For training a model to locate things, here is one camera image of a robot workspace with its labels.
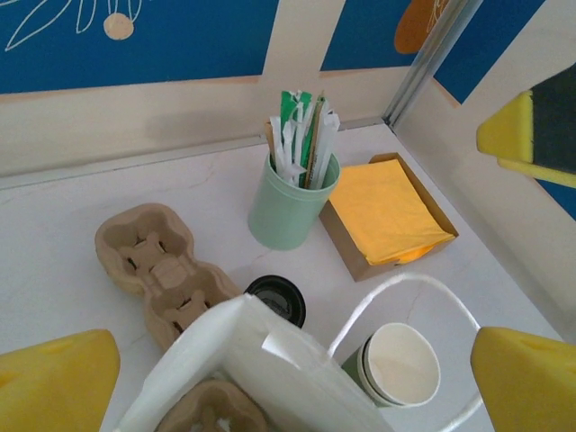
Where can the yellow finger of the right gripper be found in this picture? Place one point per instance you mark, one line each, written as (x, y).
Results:
(508, 126)

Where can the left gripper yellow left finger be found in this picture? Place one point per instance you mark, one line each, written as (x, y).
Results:
(54, 382)

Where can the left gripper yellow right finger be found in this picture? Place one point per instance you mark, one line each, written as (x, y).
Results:
(531, 382)

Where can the brown pulp cup carrier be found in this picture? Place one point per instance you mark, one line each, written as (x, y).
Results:
(202, 407)

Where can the white paper carrier bag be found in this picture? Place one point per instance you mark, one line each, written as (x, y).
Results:
(288, 373)

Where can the green paper coffee cup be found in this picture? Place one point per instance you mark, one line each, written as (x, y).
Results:
(353, 369)
(400, 364)

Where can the yellow paper napkin stack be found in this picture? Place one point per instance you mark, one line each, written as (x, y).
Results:
(382, 207)

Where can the brown pulp carrier stack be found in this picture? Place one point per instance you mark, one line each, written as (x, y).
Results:
(153, 270)

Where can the white wrapped straw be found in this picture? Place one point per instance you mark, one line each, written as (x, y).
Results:
(327, 148)
(281, 153)
(295, 135)

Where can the kraft wrapped stirrer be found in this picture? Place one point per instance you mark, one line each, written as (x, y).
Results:
(318, 139)
(269, 137)

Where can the brown cardboard tray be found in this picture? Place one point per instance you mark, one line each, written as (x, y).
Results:
(346, 243)

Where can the black plastic lid stack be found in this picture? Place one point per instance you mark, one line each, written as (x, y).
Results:
(279, 299)

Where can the mint green cylinder holder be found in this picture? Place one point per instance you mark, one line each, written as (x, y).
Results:
(283, 216)

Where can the aluminium corner post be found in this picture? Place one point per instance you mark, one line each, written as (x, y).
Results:
(427, 67)

